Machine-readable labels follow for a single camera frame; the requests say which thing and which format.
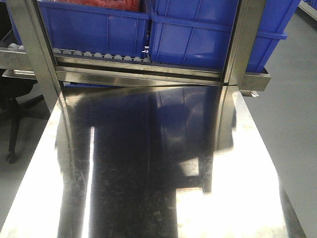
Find right blue plastic bin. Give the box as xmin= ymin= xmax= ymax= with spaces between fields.
xmin=149 ymin=0 xmax=300 ymax=73

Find blue plastic bin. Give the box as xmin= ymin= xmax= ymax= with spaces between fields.
xmin=149 ymin=0 xmax=300 ymax=73
xmin=6 ymin=0 xmax=152 ymax=59

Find left blue plastic bin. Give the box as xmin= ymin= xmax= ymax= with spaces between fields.
xmin=6 ymin=0 xmax=152 ymax=59

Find red bagged parts in bin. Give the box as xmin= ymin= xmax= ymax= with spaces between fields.
xmin=81 ymin=0 xmax=141 ymax=12

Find stainless steel roller rack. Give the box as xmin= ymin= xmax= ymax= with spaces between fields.
xmin=0 ymin=0 xmax=270 ymax=99

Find black office chair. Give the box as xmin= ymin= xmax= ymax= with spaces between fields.
xmin=0 ymin=7 xmax=50 ymax=164

